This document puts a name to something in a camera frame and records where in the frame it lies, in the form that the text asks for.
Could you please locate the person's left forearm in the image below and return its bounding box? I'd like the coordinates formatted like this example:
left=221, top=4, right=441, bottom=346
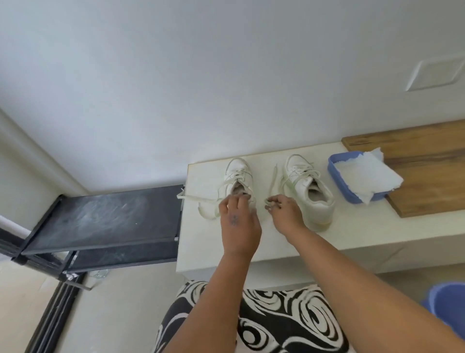
left=162, top=251, right=262, bottom=353

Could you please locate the person's right hand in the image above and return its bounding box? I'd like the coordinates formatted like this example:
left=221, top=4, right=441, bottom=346
left=264, top=194, right=305, bottom=239

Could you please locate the person's right forearm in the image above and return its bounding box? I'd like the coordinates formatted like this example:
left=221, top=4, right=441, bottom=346
left=285, top=224, right=465, bottom=353

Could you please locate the white shoelace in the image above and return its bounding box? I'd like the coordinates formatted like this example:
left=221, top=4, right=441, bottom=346
left=177, top=171, right=255, bottom=220
left=264, top=164, right=322, bottom=208

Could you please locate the blue plastic bucket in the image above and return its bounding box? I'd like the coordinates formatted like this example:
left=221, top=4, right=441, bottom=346
left=421, top=283, right=465, bottom=329

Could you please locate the person's left hand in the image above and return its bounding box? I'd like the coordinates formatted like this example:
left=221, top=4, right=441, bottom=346
left=219, top=194, right=262, bottom=260

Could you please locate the blue plastic tray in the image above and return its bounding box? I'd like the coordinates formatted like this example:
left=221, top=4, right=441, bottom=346
left=328, top=151, right=397, bottom=204

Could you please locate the black and white patterned dress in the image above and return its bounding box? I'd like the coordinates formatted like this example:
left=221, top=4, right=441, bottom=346
left=153, top=280, right=349, bottom=353

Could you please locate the white paper towel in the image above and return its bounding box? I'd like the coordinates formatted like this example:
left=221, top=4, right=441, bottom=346
left=333, top=147, right=404, bottom=205

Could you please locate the black metal shelf rack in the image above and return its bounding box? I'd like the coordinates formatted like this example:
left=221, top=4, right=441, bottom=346
left=0, top=184, right=185, bottom=353

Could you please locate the wooden cutting board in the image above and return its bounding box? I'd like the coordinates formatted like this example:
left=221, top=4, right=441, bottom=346
left=341, top=120, right=465, bottom=218

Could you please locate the white wall cover plate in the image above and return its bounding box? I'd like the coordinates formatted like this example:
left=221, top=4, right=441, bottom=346
left=405, top=53, right=465, bottom=91

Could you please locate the white sneaker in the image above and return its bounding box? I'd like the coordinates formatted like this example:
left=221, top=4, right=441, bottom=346
left=222, top=157, right=256, bottom=205
left=281, top=154, right=335, bottom=232

